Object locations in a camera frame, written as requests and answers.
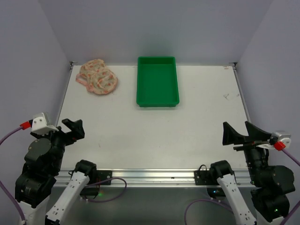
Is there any floral mesh laundry bag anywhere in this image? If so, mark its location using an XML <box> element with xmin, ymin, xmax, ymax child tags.
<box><xmin>75</xmin><ymin>59</ymin><xmax>118</xmax><ymax>95</ymax></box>

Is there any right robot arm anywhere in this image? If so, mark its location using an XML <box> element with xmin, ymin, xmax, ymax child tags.
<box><xmin>209</xmin><ymin>121</ymin><xmax>295</xmax><ymax>225</ymax></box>

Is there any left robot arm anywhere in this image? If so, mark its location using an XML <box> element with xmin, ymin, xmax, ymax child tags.
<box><xmin>15</xmin><ymin>116</ymin><xmax>97</xmax><ymax>225</ymax></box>

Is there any green plastic tray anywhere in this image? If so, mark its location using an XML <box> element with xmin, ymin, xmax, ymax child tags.
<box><xmin>136</xmin><ymin>56</ymin><xmax>180</xmax><ymax>107</ymax></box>

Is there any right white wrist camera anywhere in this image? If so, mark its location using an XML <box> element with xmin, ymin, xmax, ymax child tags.
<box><xmin>257</xmin><ymin>131</ymin><xmax>291</xmax><ymax>151</ymax></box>

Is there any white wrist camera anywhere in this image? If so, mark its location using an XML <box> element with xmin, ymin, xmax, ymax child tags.
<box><xmin>31</xmin><ymin>112</ymin><xmax>58</xmax><ymax>135</ymax></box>
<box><xmin>257</xmin><ymin>131</ymin><xmax>291</xmax><ymax>151</ymax></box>

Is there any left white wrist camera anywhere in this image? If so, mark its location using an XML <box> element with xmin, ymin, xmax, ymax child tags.
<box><xmin>31</xmin><ymin>112</ymin><xmax>58</xmax><ymax>135</ymax></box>

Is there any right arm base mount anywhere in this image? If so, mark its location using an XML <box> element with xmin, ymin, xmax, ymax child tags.
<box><xmin>194</xmin><ymin>165</ymin><xmax>225</xmax><ymax>201</ymax></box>

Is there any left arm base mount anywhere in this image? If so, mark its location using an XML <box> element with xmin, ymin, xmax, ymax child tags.
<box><xmin>80</xmin><ymin>170</ymin><xmax>113</xmax><ymax>199</ymax></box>

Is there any aluminium mounting rail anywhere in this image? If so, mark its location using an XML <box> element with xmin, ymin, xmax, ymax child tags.
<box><xmin>54</xmin><ymin>168</ymin><xmax>254</xmax><ymax>188</ymax></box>

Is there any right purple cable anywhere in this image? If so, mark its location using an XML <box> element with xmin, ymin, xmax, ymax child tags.
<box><xmin>184</xmin><ymin>142</ymin><xmax>300</xmax><ymax>225</ymax></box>

